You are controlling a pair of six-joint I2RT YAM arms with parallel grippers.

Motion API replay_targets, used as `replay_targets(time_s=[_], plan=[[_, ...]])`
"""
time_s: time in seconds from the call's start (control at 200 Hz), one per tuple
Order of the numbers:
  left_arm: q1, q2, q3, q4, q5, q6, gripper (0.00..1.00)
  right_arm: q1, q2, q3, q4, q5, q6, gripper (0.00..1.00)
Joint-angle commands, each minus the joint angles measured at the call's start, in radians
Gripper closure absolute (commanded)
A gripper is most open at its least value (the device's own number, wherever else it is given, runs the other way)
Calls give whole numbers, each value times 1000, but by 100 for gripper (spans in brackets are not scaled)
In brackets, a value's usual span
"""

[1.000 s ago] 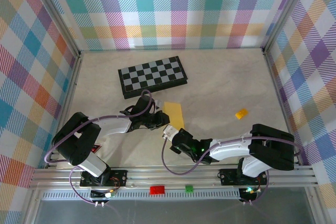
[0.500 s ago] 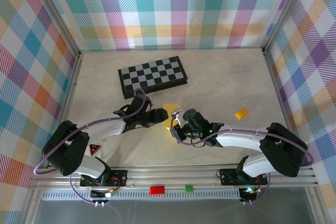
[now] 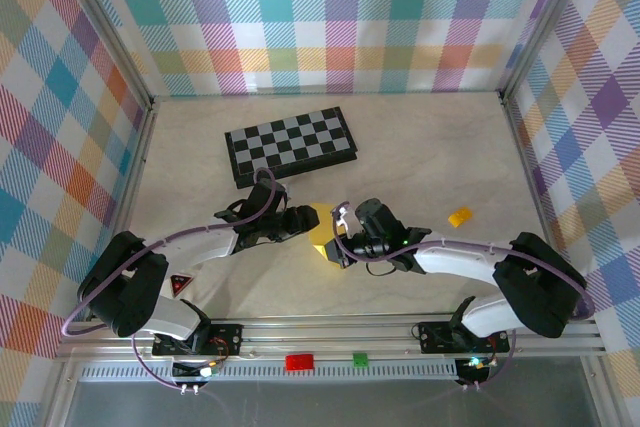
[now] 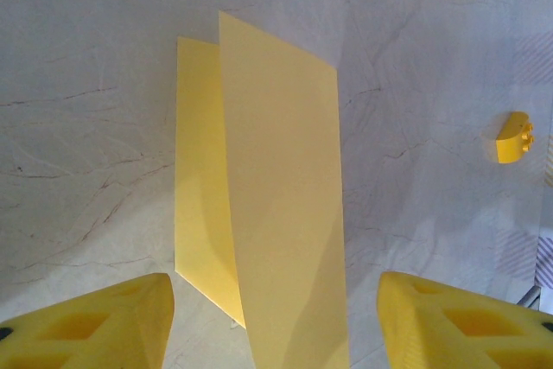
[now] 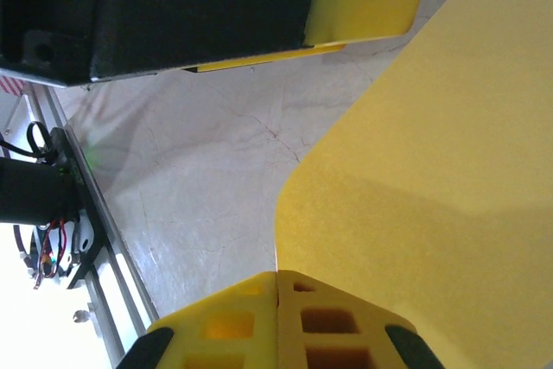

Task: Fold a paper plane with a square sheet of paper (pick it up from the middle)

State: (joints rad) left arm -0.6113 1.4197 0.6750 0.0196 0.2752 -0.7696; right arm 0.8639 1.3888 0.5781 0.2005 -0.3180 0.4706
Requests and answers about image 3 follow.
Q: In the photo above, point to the yellow square paper sheet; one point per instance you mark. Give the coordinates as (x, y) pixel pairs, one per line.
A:
(322, 227)

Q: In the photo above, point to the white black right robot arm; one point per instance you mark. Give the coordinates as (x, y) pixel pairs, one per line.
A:
(540, 292)

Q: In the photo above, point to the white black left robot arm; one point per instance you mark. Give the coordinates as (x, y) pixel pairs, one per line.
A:
(125, 292)

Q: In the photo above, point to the black grey folding chessboard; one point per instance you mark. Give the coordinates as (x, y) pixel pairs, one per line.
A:
(290, 147)

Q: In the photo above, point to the small yellow block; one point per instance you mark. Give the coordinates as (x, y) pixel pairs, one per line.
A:
(460, 217)

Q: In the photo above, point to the green button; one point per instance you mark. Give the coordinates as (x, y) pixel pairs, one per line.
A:
(360, 360)

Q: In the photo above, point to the red button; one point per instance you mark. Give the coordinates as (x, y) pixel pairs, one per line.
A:
(299, 362)

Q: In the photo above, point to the black controller board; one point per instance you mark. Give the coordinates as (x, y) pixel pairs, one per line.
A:
(475, 369)
(192, 371)

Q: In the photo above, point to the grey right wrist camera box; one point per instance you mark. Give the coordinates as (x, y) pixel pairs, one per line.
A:
(344, 214)

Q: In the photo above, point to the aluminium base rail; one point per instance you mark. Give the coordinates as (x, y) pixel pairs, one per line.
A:
(325, 337)

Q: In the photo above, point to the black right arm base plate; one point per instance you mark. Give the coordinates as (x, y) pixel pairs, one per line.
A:
(435, 339)

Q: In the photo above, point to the aluminium side rail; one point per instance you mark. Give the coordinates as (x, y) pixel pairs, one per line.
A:
(130, 197)

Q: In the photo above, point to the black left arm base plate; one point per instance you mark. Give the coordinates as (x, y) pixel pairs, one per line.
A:
(230, 339)

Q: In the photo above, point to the aluminium corner post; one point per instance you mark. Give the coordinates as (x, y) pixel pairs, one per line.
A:
(547, 22)
(107, 32)

